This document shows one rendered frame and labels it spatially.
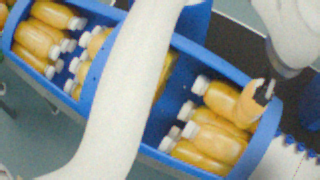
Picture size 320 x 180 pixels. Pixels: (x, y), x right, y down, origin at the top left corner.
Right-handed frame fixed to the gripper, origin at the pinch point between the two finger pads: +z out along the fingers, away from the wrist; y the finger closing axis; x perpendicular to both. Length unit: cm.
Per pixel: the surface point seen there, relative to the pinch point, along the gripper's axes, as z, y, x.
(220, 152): 32.7, -8.7, 0.2
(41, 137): 149, -29, 74
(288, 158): 55, 3, -29
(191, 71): 47, 9, 17
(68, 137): 148, -17, 59
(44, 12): 34, 2, 63
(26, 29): 32, -6, 66
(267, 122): 25.0, 1.4, -7.8
